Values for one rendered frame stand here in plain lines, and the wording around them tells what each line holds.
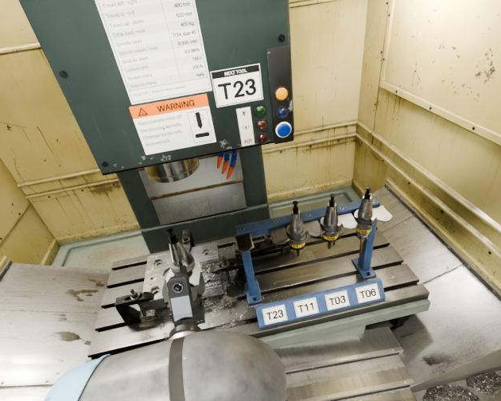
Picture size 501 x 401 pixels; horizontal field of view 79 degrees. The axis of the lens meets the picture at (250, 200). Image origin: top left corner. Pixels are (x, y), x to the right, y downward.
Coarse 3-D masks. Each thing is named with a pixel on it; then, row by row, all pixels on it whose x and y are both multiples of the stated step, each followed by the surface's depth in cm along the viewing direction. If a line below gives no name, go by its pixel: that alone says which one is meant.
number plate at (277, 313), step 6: (276, 306) 102; (282, 306) 102; (264, 312) 102; (270, 312) 102; (276, 312) 102; (282, 312) 102; (264, 318) 102; (270, 318) 102; (276, 318) 102; (282, 318) 102
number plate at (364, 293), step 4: (372, 284) 105; (376, 284) 105; (356, 288) 104; (360, 288) 104; (364, 288) 104; (368, 288) 104; (372, 288) 104; (376, 288) 104; (356, 292) 104; (360, 292) 104; (364, 292) 104; (368, 292) 104; (372, 292) 104; (376, 292) 104; (360, 296) 104; (364, 296) 104; (368, 296) 104; (372, 296) 104; (376, 296) 104; (360, 300) 104; (364, 300) 104; (368, 300) 104
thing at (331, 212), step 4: (328, 204) 89; (328, 208) 89; (332, 208) 88; (336, 208) 90; (328, 212) 90; (332, 212) 89; (336, 212) 90; (324, 216) 92; (328, 216) 90; (332, 216) 90; (336, 216) 90; (324, 220) 92; (328, 220) 91; (332, 220) 90; (336, 220) 91; (328, 224) 91; (332, 224) 91; (336, 224) 92
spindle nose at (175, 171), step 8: (184, 160) 83; (192, 160) 86; (144, 168) 87; (152, 168) 83; (160, 168) 82; (168, 168) 82; (176, 168) 83; (184, 168) 84; (192, 168) 87; (152, 176) 85; (160, 176) 84; (168, 176) 83; (176, 176) 84; (184, 176) 85
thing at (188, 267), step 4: (188, 252) 80; (192, 256) 79; (192, 260) 78; (172, 264) 77; (188, 264) 76; (192, 264) 79; (172, 268) 76; (176, 268) 76; (180, 268) 76; (184, 268) 77; (188, 268) 77; (192, 268) 78; (176, 272) 77; (180, 272) 77; (184, 272) 78; (188, 272) 77
